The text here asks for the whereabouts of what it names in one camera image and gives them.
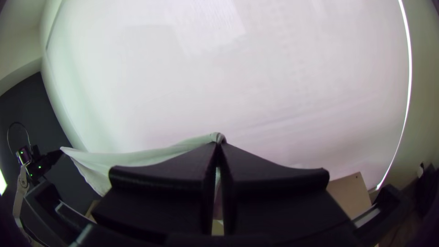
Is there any grey t-shirt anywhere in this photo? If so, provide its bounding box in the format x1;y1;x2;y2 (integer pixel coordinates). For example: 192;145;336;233
60;132;228;220

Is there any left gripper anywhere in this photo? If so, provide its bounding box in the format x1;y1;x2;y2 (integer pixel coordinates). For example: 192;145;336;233
28;149;65;181

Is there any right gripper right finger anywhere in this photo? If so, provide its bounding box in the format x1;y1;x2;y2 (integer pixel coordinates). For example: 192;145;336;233
219;141;351;242

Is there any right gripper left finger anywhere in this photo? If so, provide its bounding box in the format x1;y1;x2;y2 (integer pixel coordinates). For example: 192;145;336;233
91;141;219;242

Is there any black cable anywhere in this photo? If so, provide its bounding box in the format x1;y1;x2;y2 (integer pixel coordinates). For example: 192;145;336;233
6;121;32;156

